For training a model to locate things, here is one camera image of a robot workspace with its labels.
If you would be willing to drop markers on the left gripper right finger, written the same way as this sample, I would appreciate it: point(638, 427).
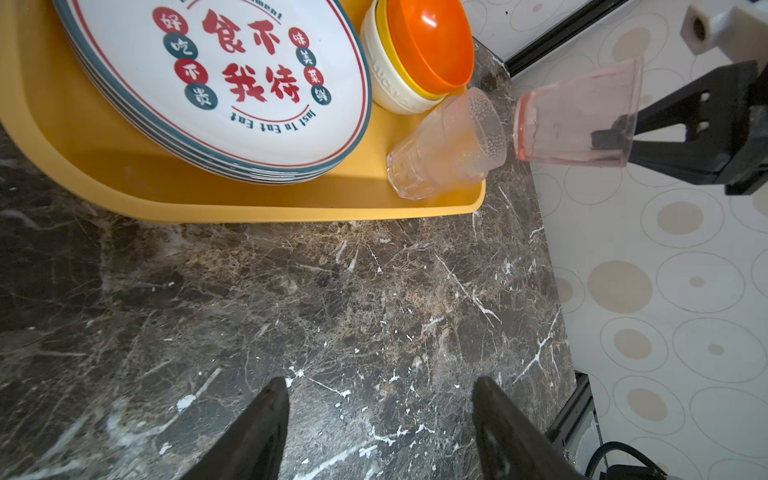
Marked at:
point(509, 445)

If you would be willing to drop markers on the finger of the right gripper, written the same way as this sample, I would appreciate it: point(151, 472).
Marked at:
point(699, 158)

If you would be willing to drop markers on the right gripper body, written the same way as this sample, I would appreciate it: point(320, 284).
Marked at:
point(742, 111)

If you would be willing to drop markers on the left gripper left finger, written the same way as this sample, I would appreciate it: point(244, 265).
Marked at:
point(253, 446)

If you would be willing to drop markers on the pink translucent cup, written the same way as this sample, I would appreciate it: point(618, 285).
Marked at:
point(588, 120)

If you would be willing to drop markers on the clear plastic cup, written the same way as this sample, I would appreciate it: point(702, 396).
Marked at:
point(420, 166)

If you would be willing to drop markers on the orange plastic bowl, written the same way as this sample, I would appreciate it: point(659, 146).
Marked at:
point(432, 42)

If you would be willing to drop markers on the cream and orange bowl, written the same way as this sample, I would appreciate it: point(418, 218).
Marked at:
point(390, 90)

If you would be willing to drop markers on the yellow plastic bowl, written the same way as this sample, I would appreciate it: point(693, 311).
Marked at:
point(402, 66)

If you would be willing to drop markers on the yellow plastic bin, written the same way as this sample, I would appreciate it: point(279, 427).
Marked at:
point(63, 125)

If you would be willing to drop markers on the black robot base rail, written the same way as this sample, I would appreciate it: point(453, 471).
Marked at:
point(575, 432)

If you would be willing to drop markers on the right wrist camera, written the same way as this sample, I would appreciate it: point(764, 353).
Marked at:
point(737, 28)

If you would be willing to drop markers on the right black frame post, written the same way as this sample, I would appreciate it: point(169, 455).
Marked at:
point(561, 33)

